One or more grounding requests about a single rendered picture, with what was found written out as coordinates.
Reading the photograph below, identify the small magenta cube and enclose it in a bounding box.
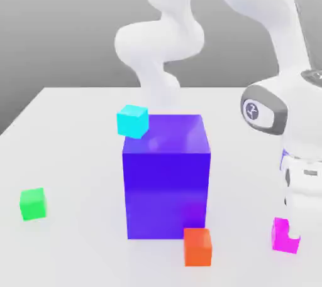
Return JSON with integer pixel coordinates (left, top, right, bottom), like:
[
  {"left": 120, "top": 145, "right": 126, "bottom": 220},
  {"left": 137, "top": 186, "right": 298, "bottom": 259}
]
[{"left": 271, "top": 217, "right": 301, "bottom": 254}]

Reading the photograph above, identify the large purple box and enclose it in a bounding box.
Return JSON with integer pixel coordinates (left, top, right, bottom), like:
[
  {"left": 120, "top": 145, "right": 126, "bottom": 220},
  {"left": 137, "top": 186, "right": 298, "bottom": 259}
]
[{"left": 122, "top": 114, "right": 211, "bottom": 240}]

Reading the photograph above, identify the small orange cube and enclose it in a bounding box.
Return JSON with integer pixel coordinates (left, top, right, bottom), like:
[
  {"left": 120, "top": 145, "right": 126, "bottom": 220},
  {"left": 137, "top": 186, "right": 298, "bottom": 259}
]
[{"left": 183, "top": 227, "right": 213, "bottom": 267}]

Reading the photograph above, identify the small cyan cube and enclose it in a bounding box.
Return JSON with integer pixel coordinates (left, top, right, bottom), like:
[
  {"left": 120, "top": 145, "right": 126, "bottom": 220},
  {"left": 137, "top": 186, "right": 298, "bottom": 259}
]
[{"left": 116, "top": 104, "right": 150, "bottom": 139}]

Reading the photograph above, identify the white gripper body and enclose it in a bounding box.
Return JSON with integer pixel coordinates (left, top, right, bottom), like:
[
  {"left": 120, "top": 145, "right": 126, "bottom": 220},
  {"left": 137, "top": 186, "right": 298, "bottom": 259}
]
[{"left": 282, "top": 157, "right": 322, "bottom": 199}]

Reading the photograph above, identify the small green cube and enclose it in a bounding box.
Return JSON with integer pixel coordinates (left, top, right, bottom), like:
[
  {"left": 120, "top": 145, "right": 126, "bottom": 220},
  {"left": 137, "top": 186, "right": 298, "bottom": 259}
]
[{"left": 19, "top": 187, "right": 48, "bottom": 222}]

